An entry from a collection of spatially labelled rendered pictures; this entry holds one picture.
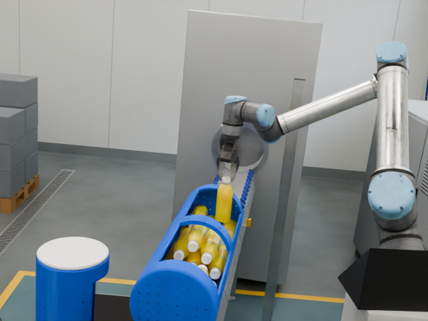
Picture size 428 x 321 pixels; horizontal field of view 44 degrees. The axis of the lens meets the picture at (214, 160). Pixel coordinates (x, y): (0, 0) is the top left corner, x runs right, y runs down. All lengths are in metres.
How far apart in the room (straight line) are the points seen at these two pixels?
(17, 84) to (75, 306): 3.52
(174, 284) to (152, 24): 5.25
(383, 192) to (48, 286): 1.28
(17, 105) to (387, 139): 4.09
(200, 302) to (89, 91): 5.42
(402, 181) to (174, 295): 0.84
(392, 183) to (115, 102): 5.35
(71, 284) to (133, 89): 4.89
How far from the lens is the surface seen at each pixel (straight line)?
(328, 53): 6.81
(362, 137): 7.09
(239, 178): 3.59
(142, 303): 1.75
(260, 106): 2.18
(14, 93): 5.42
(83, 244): 2.26
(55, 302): 2.17
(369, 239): 4.57
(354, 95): 2.28
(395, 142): 1.96
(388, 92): 2.08
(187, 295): 1.70
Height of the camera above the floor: 2.02
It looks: 16 degrees down
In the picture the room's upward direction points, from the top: 6 degrees clockwise
